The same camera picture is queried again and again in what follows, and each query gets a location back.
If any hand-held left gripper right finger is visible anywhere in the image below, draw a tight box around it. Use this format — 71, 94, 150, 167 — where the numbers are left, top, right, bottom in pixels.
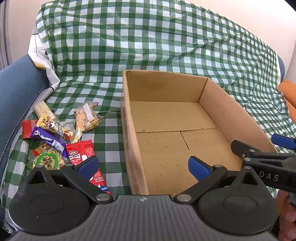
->
173, 156, 262, 205

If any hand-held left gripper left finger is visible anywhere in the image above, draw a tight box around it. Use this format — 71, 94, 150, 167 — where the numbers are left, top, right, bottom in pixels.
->
24, 156, 114, 205

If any orange cushion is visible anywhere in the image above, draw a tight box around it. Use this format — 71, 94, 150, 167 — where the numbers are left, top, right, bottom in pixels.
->
277, 80, 296, 116

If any white printed cloth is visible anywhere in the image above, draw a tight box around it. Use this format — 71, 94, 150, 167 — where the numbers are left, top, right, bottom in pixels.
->
28, 23, 60, 93

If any grey curtain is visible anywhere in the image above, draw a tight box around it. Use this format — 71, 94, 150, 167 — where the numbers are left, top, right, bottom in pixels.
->
0, 0, 14, 70

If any green checkered tablecloth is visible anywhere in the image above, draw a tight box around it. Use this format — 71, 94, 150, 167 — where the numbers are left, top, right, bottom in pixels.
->
1, 0, 296, 234

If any plain red foil packet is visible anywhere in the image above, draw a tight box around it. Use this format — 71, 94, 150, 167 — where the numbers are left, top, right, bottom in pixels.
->
21, 120, 38, 139

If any cardboard box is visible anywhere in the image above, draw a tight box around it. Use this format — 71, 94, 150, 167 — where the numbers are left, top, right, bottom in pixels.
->
120, 70, 279, 195

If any white rice cracker bar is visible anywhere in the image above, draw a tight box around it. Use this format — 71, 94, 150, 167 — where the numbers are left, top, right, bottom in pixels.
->
33, 101, 56, 121

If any purple candy packet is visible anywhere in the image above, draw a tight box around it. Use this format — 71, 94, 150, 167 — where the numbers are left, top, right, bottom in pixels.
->
31, 126, 68, 158

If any green label nut packet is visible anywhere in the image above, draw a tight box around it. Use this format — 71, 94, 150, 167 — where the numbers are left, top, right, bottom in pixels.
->
31, 149, 66, 171

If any clear bag of cookies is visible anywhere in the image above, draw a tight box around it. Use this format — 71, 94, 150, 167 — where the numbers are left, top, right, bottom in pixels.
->
74, 101, 105, 133

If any yellow panda snack packet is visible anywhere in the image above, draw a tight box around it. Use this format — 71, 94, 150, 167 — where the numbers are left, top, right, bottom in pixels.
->
36, 113, 82, 144

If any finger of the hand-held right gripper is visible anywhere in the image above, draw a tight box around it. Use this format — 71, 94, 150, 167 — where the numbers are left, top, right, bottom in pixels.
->
231, 140, 262, 160
272, 134, 296, 151

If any person's right hand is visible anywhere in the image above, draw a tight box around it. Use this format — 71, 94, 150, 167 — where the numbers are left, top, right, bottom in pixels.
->
276, 190, 296, 241

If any long red snack packet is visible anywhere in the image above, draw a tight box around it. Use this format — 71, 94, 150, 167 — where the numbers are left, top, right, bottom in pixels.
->
65, 139, 112, 195

